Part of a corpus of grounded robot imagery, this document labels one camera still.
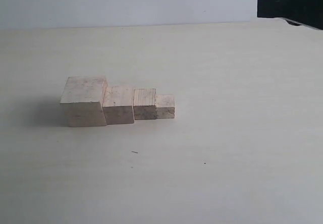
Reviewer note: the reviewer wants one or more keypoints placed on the second largest wooden cube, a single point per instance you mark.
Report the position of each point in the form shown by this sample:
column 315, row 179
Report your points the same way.
column 118, row 105

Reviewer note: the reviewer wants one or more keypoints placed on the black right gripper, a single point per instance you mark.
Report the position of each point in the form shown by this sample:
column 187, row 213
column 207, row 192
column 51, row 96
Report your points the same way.
column 294, row 12

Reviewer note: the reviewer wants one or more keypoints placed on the ridged medium wooden cube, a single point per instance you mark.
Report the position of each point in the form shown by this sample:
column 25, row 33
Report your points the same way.
column 144, row 104

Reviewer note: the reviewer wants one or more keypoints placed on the smallest wooden cube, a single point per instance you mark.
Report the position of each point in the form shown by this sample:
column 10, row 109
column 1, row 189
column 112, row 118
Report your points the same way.
column 165, row 106

